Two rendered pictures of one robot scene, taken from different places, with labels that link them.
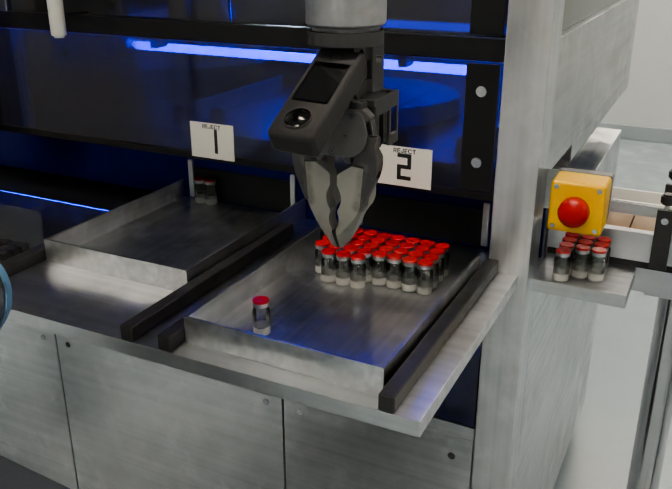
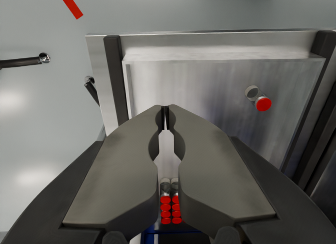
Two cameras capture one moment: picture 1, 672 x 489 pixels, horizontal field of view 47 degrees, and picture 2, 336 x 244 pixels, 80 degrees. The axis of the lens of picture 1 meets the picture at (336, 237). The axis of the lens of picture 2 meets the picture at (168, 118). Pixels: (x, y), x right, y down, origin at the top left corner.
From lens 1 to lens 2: 0.69 m
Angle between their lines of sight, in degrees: 41
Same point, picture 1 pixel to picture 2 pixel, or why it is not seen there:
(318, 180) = (212, 170)
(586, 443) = not seen: hidden behind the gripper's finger
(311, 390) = (179, 35)
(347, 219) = (136, 122)
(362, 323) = not seen: hidden behind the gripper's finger
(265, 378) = (221, 33)
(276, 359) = (221, 54)
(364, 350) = (167, 103)
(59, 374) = not seen: outside the picture
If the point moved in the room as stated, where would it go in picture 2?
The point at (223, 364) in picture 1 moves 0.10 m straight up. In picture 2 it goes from (264, 36) to (311, 55)
